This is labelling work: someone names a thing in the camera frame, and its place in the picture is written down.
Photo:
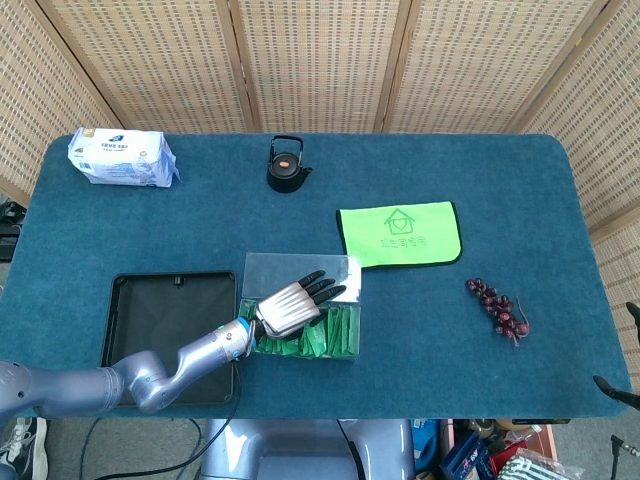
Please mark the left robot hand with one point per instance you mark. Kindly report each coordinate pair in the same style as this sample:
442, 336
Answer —
290, 310

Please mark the clear plastic box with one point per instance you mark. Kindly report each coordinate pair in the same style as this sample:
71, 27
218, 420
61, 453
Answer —
280, 272

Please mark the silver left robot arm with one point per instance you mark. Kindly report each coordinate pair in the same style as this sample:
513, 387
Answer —
200, 352

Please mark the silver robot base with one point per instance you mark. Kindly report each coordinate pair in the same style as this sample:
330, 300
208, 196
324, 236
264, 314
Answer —
300, 450

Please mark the black plastic tray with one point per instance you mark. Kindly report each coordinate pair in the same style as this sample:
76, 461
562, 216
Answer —
150, 320

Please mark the green cloth with house print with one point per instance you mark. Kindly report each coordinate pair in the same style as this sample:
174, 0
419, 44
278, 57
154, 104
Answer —
400, 235

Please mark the blue table cover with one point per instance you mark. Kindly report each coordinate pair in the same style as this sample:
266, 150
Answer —
450, 350

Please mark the dark red grape bunch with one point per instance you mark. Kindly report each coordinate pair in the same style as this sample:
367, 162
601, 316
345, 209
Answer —
497, 310

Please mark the white blue tissue pack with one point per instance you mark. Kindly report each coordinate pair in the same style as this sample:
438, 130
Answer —
120, 157

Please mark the blue box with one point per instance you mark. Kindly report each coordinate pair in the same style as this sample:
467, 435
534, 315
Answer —
465, 457

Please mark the woven folding screen panel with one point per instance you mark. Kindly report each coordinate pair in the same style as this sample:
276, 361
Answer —
480, 65
160, 65
45, 100
605, 125
320, 65

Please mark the red box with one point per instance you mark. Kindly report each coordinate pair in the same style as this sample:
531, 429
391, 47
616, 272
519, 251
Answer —
530, 437

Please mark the black equipment on floor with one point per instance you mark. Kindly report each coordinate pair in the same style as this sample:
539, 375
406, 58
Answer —
9, 230

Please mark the striped bag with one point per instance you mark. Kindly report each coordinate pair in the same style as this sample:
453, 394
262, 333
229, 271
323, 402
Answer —
540, 465

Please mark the white black sneaker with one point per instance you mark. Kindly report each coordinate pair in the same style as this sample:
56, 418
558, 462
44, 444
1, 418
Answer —
20, 447

